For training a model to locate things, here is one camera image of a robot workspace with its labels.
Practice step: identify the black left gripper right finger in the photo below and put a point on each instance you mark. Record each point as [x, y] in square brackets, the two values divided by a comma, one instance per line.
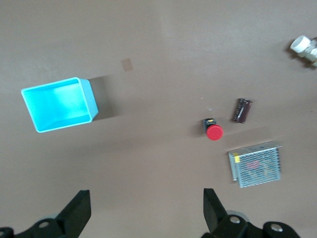
[215, 215]

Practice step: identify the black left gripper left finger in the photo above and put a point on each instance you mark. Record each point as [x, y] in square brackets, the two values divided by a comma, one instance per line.
[74, 213]

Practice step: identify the red mushroom push button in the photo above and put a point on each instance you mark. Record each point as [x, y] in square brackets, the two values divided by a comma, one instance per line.
[214, 133]

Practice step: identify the metal mesh power supply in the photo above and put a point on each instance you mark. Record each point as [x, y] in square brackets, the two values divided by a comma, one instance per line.
[257, 166]

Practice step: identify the dark brown cylindrical capacitor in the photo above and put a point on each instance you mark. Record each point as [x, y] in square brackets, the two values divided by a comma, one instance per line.
[242, 110]

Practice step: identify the teal plastic bin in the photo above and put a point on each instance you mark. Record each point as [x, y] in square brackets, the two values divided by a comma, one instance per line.
[59, 104]

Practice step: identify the brown tape patch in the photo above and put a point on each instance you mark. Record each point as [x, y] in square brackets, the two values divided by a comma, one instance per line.
[127, 64]

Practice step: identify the metal valve with white cap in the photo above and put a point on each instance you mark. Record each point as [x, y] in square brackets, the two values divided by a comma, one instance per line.
[301, 44]

